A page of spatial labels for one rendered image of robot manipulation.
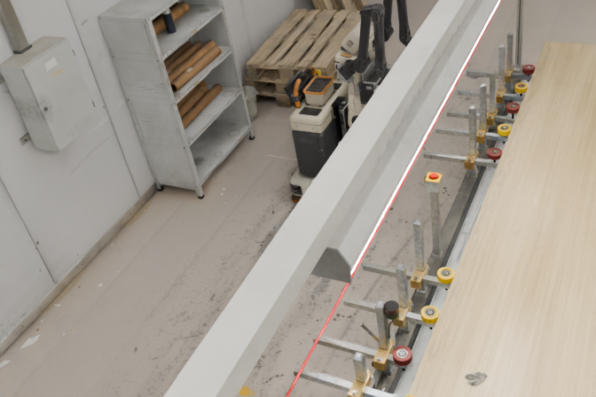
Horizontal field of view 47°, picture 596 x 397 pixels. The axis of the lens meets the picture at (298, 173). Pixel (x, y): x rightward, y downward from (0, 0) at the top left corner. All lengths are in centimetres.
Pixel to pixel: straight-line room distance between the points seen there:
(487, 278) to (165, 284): 243
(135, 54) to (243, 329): 407
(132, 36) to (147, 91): 44
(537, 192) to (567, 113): 78
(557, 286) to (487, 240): 41
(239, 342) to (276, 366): 314
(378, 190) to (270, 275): 37
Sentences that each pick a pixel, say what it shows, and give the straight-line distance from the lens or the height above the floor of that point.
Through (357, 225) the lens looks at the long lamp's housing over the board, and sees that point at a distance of 129.
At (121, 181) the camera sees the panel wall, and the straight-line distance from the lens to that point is 537.
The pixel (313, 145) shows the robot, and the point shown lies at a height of 59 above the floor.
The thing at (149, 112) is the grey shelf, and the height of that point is 78.
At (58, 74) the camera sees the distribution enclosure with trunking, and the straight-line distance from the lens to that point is 448.
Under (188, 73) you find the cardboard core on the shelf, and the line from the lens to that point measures 523.
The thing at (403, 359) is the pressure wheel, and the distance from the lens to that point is 292.
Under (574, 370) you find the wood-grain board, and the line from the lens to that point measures 294.
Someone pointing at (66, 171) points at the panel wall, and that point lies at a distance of 495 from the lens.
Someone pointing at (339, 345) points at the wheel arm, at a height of 86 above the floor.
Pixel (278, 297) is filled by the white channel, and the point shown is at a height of 246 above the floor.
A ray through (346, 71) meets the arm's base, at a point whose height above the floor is 120.
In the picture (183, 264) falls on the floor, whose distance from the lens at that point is 495.
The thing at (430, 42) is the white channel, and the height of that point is 246.
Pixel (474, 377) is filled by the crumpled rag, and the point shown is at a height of 91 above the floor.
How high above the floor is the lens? 321
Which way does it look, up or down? 36 degrees down
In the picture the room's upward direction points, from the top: 11 degrees counter-clockwise
